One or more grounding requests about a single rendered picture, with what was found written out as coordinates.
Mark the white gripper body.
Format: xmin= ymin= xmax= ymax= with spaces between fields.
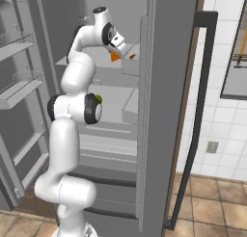
xmin=107 ymin=38 xmax=127 ymax=59

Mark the orange cheese wedge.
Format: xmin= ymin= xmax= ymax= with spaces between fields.
xmin=110 ymin=51 xmax=121 ymax=63

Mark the grey fridge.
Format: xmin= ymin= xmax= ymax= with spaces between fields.
xmin=13 ymin=0 xmax=152 ymax=237

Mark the grey fridge door with shelves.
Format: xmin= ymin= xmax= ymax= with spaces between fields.
xmin=0 ymin=0 xmax=52 ymax=208

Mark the clear door shelf bin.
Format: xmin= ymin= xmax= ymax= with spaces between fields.
xmin=0 ymin=70 xmax=44 ymax=111
xmin=0 ymin=31 xmax=36 ymax=64

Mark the grey fridge door with handle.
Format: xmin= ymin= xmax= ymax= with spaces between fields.
xmin=134 ymin=0 xmax=207 ymax=237

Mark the black fridge door handle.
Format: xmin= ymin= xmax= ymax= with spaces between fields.
xmin=163 ymin=11 xmax=219 ymax=231

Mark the dark fridge drawer handle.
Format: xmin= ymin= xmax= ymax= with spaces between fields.
xmin=67 ymin=171 xmax=138 ymax=189
xmin=83 ymin=206 xmax=138 ymax=221

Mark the grey wall socket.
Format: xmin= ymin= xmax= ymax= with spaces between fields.
xmin=206 ymin=140 xmax=220 ymax=154

